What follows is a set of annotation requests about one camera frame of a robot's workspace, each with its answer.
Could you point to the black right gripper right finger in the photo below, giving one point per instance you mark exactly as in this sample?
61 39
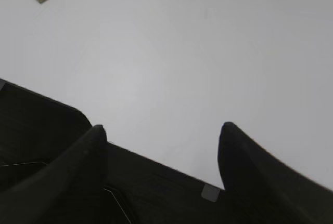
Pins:
263 188

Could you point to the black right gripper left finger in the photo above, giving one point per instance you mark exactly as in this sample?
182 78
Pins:
53 176

